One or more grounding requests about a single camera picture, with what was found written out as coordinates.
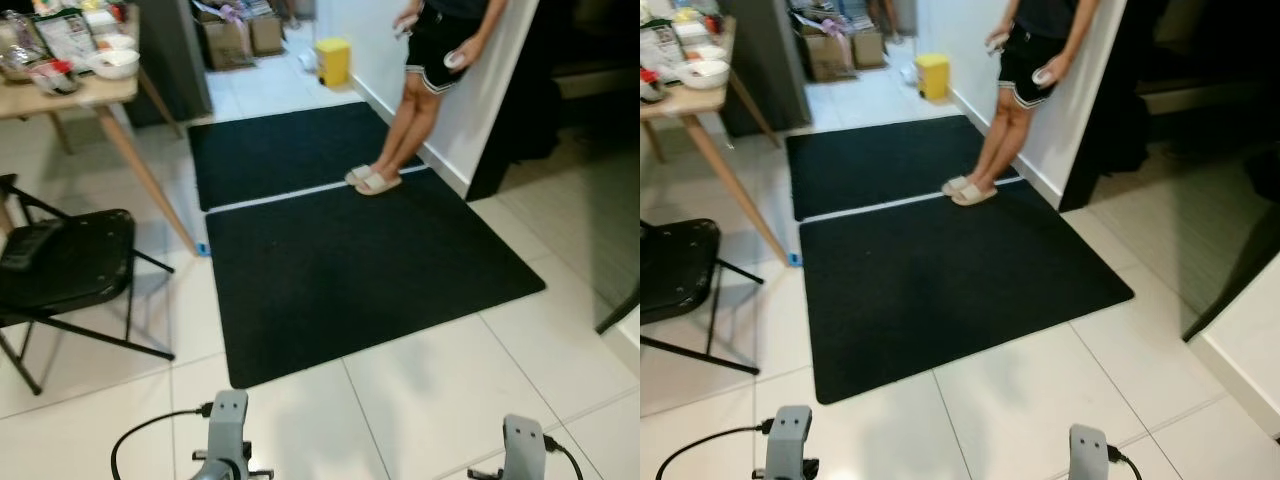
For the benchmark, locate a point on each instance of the black folding chair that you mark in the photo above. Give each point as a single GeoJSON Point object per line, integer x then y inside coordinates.
{"type": "Point", "coordinates": [70, 260]}
{"type": "Point", "coordinates": [675, 265]}

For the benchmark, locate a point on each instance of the brown cardboard box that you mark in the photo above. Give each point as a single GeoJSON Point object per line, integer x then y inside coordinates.
{"type": "Point", "coordinates": [828, 55]}
{"type": "Point", "coordinates": [868, 45]}
{"type": "Point", "coordinates": [228, 45]}
{"type": "Point", "coordinates": [267, 35]}

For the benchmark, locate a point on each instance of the beige sandal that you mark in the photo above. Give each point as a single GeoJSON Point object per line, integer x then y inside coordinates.
{"type": "Point", "coordinates": [955, 186]}
{"type": "Point", "coordinates": [358, 175]}
{"type": "Point", "coordinates": [380, 184]}
{"type": "Point", "coordinates": [975, 195]}

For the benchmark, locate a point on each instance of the person in black shorts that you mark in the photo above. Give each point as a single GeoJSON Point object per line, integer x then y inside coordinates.
{"type": "Point", "coordinates": [1030, 50]}
{"type": "Point", "coordinates": [440, 40]}

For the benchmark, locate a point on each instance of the yellow bin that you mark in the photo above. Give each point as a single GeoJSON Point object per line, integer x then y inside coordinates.
{"type": "Point", "coordinates": [333, 62]}
{"type": "Point", "coordinates": [932, 77]}

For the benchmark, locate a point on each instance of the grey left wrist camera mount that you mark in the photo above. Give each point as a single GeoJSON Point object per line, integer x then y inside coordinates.
{"type": "Point", "coordinates": [790, 440]}
{"type": "Point", "coordinates": [227, 425]}

